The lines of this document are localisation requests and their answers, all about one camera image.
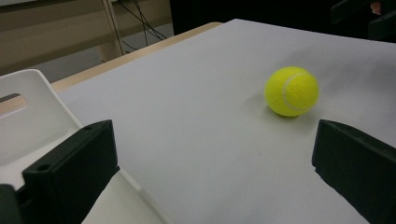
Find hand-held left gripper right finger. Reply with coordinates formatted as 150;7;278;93
311;119;396;224

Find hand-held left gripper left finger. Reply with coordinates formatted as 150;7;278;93
21;119;120;224

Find white plastic basket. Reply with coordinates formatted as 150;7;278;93
0;68;176;224

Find yellow tennis ball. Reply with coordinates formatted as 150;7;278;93
263;65;319;119

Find white table mat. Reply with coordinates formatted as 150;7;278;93
58;18;396;224

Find beige wooden furniture frame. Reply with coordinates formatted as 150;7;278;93
0;0;173;77

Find black cables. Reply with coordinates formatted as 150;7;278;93
117;0;168;54

